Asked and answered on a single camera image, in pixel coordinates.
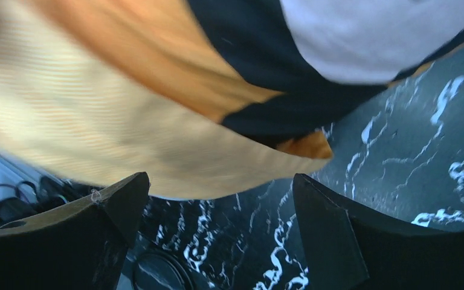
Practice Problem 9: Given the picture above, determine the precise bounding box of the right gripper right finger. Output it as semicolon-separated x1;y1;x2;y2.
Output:
292;174;464;289

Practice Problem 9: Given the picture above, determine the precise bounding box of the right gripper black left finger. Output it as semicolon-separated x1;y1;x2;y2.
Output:
0;172;150;290

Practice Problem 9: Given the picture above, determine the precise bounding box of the orange printed pillowcase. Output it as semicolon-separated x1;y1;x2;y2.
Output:
0;0;464;199

